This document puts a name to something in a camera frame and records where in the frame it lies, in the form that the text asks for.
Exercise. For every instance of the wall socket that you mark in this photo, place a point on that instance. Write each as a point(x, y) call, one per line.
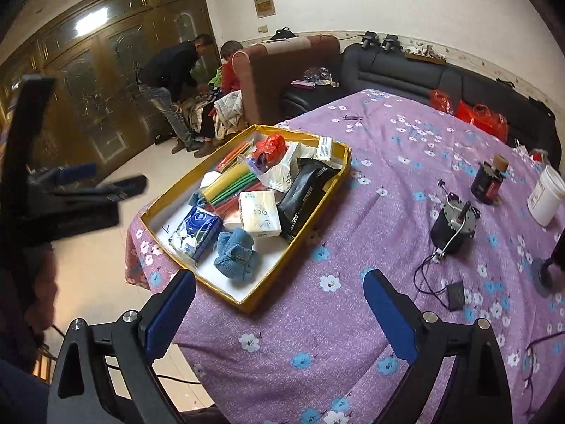
point(264, 28)

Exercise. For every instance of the black electric motor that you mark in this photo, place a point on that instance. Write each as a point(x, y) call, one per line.
point(454, 225)

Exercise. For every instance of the small red plastic bag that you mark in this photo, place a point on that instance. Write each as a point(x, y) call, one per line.
point(441, 101)

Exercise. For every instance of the black monitor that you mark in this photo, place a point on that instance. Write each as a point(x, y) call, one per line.
point(549, 274)

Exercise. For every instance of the small framed wall certificate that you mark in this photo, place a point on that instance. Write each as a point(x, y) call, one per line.
point(265, 5)

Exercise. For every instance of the person's left forearm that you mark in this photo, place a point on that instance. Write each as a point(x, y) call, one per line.
point(42, 282)

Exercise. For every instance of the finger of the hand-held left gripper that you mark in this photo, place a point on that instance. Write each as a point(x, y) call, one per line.
point(75, 172)
point(128, 187)

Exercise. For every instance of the white plastic bag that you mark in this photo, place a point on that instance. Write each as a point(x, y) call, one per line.
point(282, 176)

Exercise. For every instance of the large red plastic bag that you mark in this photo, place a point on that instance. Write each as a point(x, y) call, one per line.
point(483, 121)

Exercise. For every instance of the multicolour foam strip pack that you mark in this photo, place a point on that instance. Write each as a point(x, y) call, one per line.
point(229, 185)

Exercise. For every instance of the purple floral tablecloth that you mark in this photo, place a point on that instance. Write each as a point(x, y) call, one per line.
point(353, 229)

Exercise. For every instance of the black bag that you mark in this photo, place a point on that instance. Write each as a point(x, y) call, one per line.
point(282, 34)

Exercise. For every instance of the small white printed packet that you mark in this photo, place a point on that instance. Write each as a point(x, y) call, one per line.
point(324, 148)

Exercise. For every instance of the black frame glasses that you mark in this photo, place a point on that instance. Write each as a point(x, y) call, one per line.
point(529, 353)

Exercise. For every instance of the clear plastic bag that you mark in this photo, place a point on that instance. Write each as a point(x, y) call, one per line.
point(322, 75)

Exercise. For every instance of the pink cylindrical object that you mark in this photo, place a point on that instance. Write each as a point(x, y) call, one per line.
point(302, 84)

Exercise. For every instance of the blue print tissue pack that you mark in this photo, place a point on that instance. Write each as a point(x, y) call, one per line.
point(196, 229)

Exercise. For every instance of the black power adapter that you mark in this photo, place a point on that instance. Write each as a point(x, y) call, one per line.
point(454, 296)

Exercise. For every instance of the dark roller device cork top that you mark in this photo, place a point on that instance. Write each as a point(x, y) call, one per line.
point(487, 183)

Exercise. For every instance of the white plastic jar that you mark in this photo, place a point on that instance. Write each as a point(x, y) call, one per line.
point(547, 198)

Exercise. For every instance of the pale quilted blanket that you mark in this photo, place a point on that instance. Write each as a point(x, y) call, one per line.
point(227, 112)

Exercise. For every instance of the wooden wardrobe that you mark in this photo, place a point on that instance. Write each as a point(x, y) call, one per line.
point(110, 75)

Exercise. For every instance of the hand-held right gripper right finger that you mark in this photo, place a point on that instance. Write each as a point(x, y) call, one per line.
point(388, 313)

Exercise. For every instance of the brown armchair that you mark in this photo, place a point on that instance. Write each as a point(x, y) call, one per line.
point(282, 62)

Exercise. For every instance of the yellow cardboard box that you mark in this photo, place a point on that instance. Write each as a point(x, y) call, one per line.
point(265, 289)

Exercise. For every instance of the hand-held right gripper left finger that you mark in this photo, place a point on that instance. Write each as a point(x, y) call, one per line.
point(170, 313)

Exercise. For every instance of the black device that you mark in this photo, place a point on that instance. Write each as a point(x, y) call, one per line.
point(370, 39)
point(391, 43)

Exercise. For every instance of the red plastic bag blue contents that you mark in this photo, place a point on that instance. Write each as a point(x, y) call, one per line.
point(269, 150)

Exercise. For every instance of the black leather sofa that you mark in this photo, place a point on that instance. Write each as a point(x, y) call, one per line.
point(397, 70)

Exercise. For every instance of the black packet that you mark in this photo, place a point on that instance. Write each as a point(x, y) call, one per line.
point(309, 194)

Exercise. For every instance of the person's blue clothing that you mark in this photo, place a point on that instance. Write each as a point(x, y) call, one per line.
point(22, 397)

